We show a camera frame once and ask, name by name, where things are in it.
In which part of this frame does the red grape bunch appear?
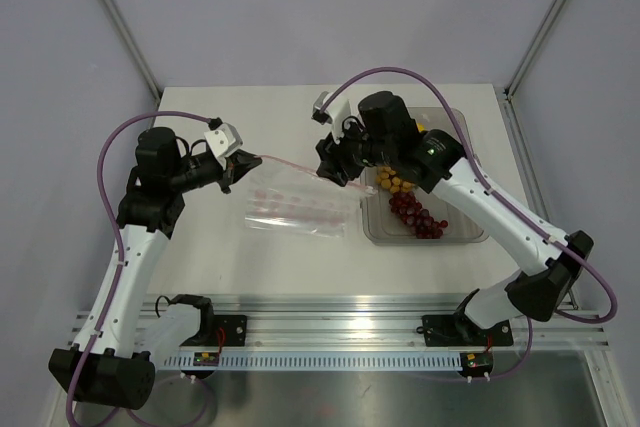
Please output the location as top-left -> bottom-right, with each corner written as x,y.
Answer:
389,192 -> 449,239

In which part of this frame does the aluminium frame post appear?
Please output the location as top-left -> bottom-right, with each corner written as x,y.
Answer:
98,0 -> 163,106
504,0 -> 570,101

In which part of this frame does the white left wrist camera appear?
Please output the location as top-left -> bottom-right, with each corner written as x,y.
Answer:
204,122 -> 243,170

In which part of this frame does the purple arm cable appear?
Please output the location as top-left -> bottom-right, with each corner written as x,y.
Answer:
65,110 -> 224,426
319,66 -> 617,383

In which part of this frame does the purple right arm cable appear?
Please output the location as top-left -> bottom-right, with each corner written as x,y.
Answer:
319,66 -> 617,383

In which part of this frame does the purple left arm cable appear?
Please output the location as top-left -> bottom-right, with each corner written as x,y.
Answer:
65,110 -> 224,426

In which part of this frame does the left small circuit board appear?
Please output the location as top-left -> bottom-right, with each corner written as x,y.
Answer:
193,352 -> 220,367

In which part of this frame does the aluminium mounting rail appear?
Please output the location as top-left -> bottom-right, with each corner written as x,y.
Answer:
69,294 -> 610,373

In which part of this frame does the left aluminium frame post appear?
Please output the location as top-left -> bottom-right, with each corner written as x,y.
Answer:
98,0 -> 163,106

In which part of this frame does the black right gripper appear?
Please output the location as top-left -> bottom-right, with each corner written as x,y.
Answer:
317,113 -> 396,187

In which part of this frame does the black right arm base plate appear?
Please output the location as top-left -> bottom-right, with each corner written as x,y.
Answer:
415,314 -> 514,348

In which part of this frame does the right aluminium frame post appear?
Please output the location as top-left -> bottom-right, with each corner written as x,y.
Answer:
504,0 -> 570,101

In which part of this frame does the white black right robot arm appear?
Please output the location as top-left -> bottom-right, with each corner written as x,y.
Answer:
312,91 -> 594,346

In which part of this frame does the right small circuit board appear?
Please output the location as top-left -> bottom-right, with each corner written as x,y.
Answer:
461,352 -> 494,376

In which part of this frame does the clear grey plastic bin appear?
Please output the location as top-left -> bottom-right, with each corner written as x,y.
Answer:
361,106 -> 488,246

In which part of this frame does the small circuit board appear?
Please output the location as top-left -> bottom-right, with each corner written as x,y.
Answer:
193,352 -> 220,367
461,352 -> 494,376

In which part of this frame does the clear red-dotted zip bag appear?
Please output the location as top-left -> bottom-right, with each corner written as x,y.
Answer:
245,155 -> 377,238

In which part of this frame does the brown longan bunch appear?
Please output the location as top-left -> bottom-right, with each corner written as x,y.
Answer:
375,166 -> 415,194

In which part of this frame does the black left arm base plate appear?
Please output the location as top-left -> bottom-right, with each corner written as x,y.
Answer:
180,314 -> 248,348

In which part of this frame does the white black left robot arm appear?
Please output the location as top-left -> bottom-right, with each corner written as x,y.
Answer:
49,119 -> 262,410

